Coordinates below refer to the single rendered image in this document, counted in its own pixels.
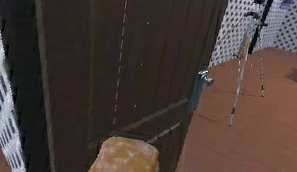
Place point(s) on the dark brown room door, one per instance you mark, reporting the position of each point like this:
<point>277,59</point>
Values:
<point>112,50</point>

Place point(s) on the silver tripod stand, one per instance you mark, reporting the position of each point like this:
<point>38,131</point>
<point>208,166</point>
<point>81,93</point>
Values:
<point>245,57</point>

